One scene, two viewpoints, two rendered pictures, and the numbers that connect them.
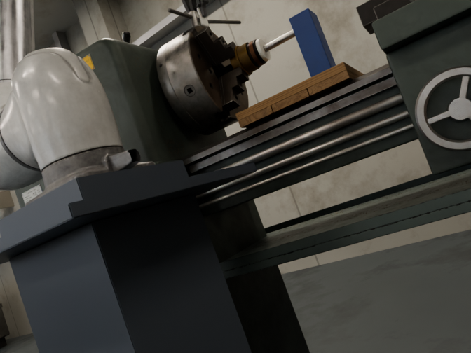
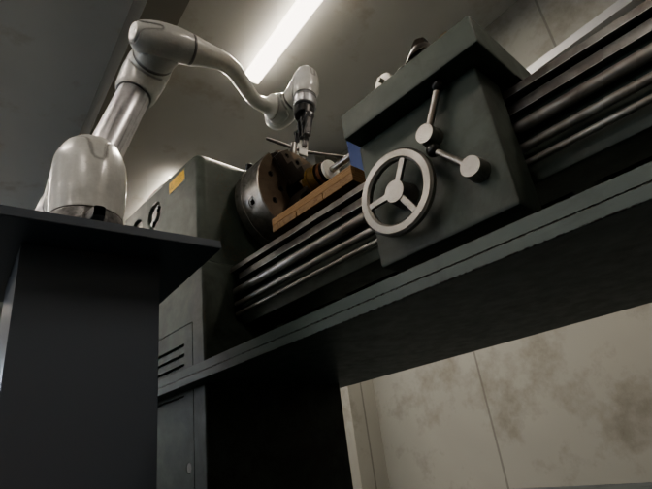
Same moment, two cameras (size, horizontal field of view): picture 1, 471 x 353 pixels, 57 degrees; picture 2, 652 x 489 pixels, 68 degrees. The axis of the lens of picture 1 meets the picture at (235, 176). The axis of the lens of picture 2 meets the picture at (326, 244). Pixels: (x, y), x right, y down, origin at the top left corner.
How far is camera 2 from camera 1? 64 cm
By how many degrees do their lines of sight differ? 26
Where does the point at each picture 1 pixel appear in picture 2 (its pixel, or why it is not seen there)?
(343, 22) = not seen: hidden behind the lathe
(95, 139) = (83, 198)
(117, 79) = (194, 187)
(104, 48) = (193, 163)
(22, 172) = not seen: hidden behind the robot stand
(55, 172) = not seen: hidden behind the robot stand
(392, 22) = (353, 114)
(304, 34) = (355, 151)
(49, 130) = (53, 187)
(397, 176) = (615, 382)
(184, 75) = (250, 187)
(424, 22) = (374, 111)
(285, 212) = (472, 408)
